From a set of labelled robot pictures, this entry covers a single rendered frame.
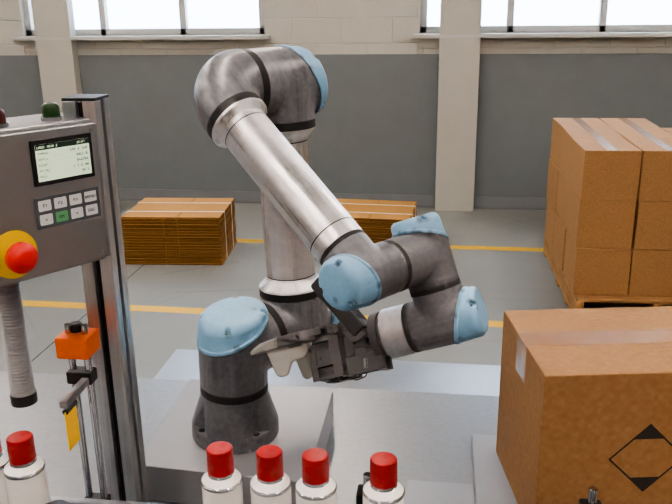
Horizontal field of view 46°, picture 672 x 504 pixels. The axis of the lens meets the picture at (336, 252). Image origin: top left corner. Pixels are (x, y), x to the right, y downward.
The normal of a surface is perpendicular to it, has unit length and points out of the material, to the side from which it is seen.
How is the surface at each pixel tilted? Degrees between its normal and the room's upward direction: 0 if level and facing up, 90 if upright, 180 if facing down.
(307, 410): 3
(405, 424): 0
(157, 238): 90
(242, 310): 8
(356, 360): 64
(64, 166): 90
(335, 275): 90
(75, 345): 90
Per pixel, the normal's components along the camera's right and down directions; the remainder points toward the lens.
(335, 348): -0.44, -0.18
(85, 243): 0.74, 0.20
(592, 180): -0.11, 0.31
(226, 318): -0.07, -0.90
